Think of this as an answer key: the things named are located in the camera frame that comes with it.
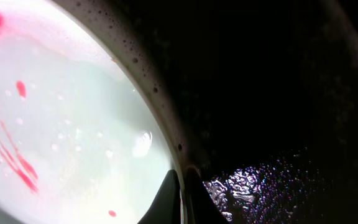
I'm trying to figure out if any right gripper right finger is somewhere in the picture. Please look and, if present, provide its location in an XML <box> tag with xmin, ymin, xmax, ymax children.
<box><xmin>185</xmin><ymin>167</ymin><xmax>228</xmax><ymax>224</ymax></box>

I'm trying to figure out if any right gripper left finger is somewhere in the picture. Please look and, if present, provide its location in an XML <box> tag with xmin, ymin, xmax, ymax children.
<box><xmin>138</xmin><ymin>170</ymin><xmax>181</xmax><ymax>224</ymax></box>

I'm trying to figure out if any mint green plate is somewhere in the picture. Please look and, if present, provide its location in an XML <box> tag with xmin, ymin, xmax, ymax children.
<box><xmin>0</xmin><ymin>0</ymin><xmax>194</xmax><ymax>224</ymax></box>

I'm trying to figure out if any round black tray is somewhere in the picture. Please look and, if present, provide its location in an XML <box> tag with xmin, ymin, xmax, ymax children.
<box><xmin>110</xmin><ymin>0</ymin><xmax>358</xmax><ymax>224</ymax></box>

